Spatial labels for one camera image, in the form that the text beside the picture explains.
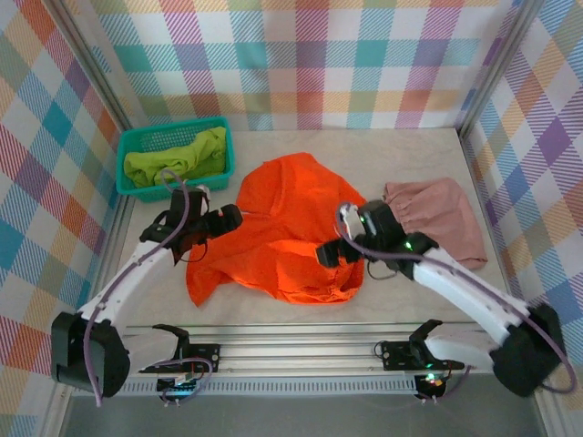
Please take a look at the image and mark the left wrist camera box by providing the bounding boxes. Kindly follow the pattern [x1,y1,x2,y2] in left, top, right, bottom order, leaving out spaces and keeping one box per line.
[190,184,214,216]

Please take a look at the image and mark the grey slotted cable duct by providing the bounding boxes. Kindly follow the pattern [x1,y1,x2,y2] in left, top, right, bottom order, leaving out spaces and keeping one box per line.
[122,380,419,397]

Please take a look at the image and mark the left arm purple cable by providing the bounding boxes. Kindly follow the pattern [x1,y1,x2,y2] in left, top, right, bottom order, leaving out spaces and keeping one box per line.
[83,168,215,408]

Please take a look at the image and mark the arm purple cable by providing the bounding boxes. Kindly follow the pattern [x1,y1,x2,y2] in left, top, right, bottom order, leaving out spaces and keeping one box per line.
[335,201,576,405]
[83,168,215,408]

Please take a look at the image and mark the pink shorts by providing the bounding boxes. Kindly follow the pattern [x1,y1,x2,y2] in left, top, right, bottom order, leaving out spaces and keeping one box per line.
[381,176,489,272]

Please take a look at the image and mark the lime green shorts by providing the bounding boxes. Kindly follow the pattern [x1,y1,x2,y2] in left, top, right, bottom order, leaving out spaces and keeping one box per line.
[123,126,229,188]

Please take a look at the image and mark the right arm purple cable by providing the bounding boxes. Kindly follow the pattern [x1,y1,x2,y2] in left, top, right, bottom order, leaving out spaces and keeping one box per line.
[335,201,576,405]

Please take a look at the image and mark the aluminium frame leg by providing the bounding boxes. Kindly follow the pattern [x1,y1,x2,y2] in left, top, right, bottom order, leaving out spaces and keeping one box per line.
[43,393,75,437]
[531,391,568,437]

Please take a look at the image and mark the left gripper thin black cable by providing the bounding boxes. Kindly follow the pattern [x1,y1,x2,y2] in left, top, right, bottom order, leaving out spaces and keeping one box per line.
[174,240,206,264]

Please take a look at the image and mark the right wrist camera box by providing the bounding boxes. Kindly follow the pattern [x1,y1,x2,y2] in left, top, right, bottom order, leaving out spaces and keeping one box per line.
[339,198,403,240]

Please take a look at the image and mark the gripper thin black cable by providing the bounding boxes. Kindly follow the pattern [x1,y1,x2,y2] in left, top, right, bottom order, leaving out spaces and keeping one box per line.
[367,261,398,281]
[174,240,206,264]

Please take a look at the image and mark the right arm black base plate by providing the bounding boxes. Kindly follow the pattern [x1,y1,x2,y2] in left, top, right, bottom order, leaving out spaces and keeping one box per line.
[380,340,465,371]

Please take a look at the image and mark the orange shorts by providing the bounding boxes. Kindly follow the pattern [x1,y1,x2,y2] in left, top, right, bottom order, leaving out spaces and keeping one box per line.
[185,152,369,310]

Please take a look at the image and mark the aluminium table side rail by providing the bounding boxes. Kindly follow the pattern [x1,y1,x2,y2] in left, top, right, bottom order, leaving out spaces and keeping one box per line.
[79,195,138,320]
[457,129,529,320]

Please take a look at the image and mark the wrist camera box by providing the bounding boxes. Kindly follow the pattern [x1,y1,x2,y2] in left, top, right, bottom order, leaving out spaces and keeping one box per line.
[339,198,403,240]
[190,184,214,216]

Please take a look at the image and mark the right gripper thin black cable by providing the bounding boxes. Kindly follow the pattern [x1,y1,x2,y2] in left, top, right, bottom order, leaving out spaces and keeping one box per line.
[367,261,398,281]

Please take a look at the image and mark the aluminium mounting rail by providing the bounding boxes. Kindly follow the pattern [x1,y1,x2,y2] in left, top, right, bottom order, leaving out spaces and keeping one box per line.
[122,320,502,378]

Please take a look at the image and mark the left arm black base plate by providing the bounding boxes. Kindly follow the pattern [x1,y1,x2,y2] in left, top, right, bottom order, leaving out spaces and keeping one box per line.
[138,343,222,375]

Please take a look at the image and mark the teal plastic basket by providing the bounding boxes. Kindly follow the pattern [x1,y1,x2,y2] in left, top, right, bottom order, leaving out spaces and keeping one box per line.
[116,117,237,205]

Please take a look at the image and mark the aluminium corner post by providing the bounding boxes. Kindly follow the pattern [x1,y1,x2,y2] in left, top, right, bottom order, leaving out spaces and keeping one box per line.
[47,0,138,133]
[455,0,546,137]

